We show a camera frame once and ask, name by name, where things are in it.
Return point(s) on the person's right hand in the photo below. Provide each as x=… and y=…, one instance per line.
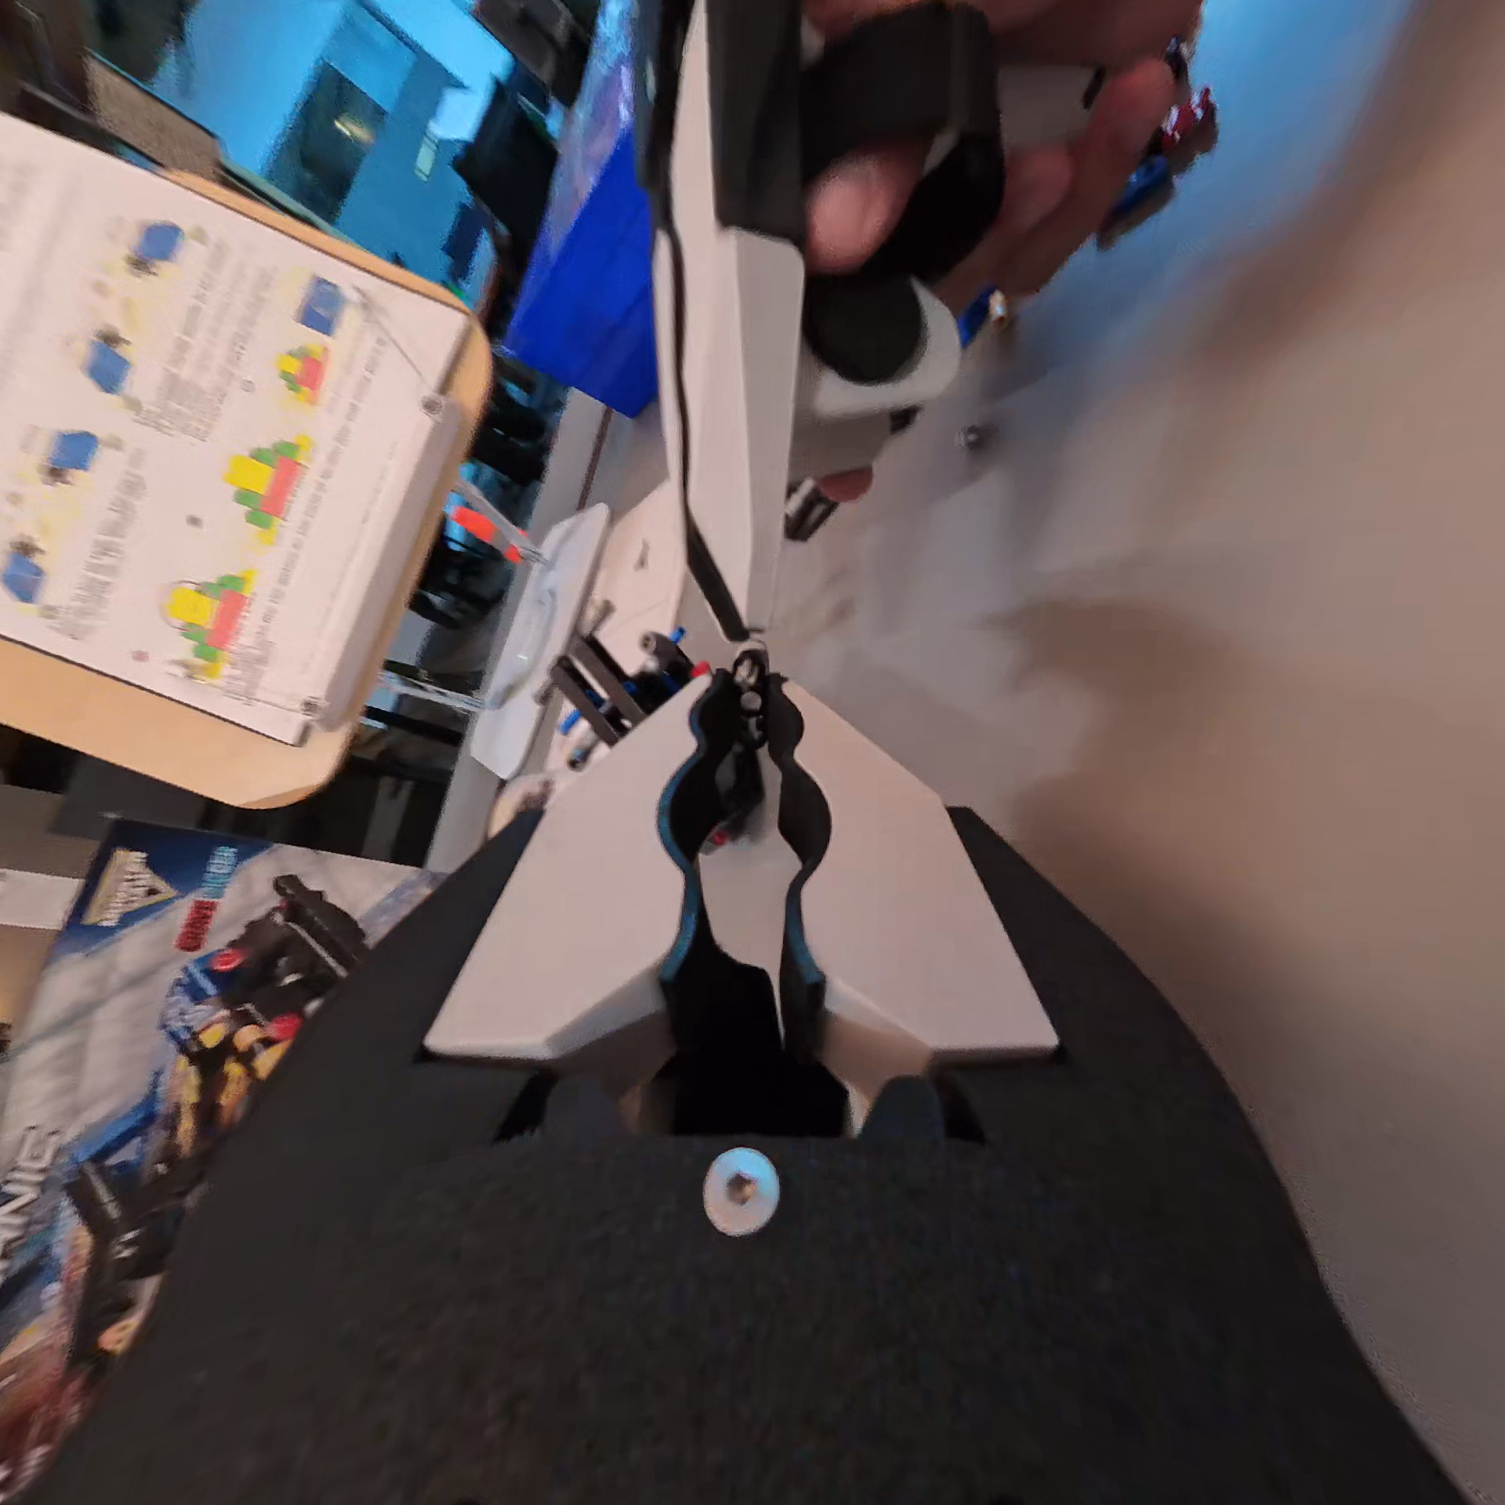
x=1059, y=200

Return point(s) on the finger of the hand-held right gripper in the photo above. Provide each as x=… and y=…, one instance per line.
x=735, y=376

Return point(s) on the monster truck lego box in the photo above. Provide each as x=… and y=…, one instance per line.
x=142, y=1034

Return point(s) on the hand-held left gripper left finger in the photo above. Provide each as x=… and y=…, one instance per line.
x=553, y=929

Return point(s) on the black chair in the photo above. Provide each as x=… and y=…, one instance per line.
x=500, y=435

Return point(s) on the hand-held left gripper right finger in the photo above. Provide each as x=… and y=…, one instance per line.
x=911, y=929

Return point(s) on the pile of blue and black lego pieces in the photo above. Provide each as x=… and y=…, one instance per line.
x=1185, y=121

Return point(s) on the instruction sheet in clear stand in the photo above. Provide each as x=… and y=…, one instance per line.
x=177, y=411

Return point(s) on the partly built black lego assembly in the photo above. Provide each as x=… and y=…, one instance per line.
x=606, y=687

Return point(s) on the blue bin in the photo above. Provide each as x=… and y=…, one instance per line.
x=589, y=282

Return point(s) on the white rounded flat object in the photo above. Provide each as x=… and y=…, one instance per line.
x=553, y=588

